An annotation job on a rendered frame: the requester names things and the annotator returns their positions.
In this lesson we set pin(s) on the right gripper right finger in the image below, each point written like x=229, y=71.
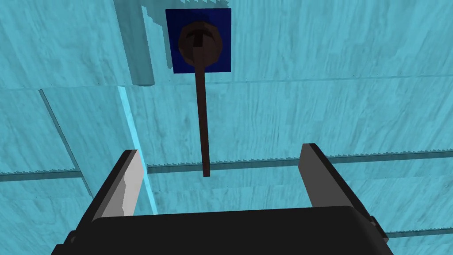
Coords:
x=327, y=184

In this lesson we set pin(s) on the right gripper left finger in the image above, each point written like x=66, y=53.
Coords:
x=122, y=191

